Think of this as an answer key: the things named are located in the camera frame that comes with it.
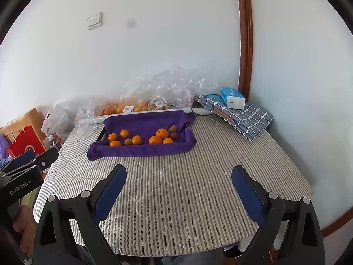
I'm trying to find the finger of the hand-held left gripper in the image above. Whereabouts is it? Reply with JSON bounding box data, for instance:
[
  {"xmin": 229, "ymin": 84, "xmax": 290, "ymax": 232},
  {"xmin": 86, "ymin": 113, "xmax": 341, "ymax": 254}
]
[
  {"xmin": 0, "ymin": 150, "xmax": 38, "ymax": 169},
  {"xmin": 6, "ymin": 147, "xmax": 60, "ymax": 178}
]

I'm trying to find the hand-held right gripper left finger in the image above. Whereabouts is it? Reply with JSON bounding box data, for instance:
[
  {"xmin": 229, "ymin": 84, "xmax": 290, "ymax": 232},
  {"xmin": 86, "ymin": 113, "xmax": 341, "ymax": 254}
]
[{"xmin": 32, "ymin": 164, "xmax": 127, "ymax": 265}]

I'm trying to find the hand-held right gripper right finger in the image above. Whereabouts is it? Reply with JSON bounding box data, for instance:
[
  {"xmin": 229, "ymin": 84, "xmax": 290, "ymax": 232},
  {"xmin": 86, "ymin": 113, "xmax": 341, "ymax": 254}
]
[{"xmin": 231, "ymin": 165, "xmax": 326, "ymax": 265}]

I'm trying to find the purple towel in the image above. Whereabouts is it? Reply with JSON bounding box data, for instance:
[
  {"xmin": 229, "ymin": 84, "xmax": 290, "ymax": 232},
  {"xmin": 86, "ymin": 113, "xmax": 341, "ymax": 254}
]
[{"xmin": 87, "ymin": 110, "xmax": 197, "ymax": 161}]

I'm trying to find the person's left hand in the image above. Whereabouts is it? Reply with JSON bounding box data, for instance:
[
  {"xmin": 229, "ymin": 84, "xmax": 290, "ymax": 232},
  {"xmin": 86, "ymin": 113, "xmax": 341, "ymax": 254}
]
[{"xmin": 12, "ymin": 205, "xmax": 38, "ymax": 254}]

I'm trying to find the green cloth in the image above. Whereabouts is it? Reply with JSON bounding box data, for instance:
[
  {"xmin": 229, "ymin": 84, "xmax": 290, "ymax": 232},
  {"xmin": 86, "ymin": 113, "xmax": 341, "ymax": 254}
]
[{"xmin": 19, "ymin": 182, "xmax": 42, "ymax": 207}]

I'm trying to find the red paper bag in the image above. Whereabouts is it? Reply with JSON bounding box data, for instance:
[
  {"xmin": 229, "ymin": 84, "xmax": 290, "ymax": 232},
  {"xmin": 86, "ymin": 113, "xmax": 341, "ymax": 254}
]
[{"xmin": 7, "ymin": 125, "xmax": 47, "ymax": 159}]

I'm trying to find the purple fluffy cloth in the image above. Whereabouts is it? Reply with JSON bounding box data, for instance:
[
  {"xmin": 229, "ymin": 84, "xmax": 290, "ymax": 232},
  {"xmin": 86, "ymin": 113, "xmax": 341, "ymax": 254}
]
[{"xmin": 0, "ymin": 134, "xmax": 11, "ymax": 158}]

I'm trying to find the brown paper bag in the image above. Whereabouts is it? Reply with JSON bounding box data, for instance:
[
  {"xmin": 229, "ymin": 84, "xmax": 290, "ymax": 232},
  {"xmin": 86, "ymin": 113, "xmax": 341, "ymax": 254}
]
[{"xmin": 0, "ymin": 108, "xmax": 46, "ymax": 144}]

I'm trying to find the white plastic bag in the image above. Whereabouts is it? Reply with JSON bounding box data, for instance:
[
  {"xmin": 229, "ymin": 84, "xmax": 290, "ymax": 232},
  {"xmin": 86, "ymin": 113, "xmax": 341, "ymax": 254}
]
[{"xmin": 41, "ymin": 101, "xmax": 73, "ymax": 141}]

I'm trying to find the crumpled clear plastic bag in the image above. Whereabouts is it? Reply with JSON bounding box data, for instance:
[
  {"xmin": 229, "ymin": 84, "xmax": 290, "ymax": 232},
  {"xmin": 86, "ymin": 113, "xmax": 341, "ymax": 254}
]
[{"xmin": 74, "ymin": 102, "xmax": 105, "ymax": 133}]

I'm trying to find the blue checked cloth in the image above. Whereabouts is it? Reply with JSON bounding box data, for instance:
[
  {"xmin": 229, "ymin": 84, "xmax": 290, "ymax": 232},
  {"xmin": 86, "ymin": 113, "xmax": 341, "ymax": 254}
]
[{"xmin": 194, "ymin": 94, "xmax": 274, "ymax": 142}]

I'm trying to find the person's trouser leg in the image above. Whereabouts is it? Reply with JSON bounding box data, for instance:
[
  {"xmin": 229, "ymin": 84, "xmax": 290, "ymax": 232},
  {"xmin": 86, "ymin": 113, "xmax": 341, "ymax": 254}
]
[{"xmin": 161, "ymin": 250, "xmax": 225, "ymax": 265}]

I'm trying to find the clear bag of oranges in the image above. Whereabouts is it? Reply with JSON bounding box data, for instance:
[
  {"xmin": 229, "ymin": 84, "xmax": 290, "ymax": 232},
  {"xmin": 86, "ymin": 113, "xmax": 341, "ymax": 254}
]
[{"xmin": 99, "ymin": 74, "xmax": 155, "ymax": 116}]

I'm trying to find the wooden baseboard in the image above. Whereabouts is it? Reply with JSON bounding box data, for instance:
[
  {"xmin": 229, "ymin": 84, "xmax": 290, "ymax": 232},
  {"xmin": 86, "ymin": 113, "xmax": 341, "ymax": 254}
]
[{"xmin": 321, "ymin": 207, "xmax": 353, "ymax": 238}]

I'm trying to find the blue tissue pack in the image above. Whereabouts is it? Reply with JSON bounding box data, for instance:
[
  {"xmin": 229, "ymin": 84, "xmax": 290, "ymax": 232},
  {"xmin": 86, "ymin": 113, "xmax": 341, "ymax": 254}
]
[{"xmin": 220, "ymin": 87, "xmax": 246, "ymax": 110}]

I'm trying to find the clear bag of brown produce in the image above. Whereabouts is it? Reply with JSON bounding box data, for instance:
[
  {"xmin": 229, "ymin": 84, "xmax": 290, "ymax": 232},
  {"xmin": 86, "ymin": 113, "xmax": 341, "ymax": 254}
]
[{"xmin": 147, "ymin": 65, "xmax": 206, "ymax": 111}]

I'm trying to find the white wall switch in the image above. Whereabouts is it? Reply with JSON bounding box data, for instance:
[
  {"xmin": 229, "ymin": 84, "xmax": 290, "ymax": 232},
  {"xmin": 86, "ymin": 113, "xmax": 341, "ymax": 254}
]
[{"xmin": 87, "ymin": 12, "xmax": 102, "ymax": 30}]

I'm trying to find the wooden door frame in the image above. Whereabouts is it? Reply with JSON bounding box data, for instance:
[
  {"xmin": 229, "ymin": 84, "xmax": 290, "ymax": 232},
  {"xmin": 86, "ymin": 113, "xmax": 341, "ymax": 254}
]
[{"xmin": 234, "ymin": 0, "xmax": 253, "ymax": 102}]

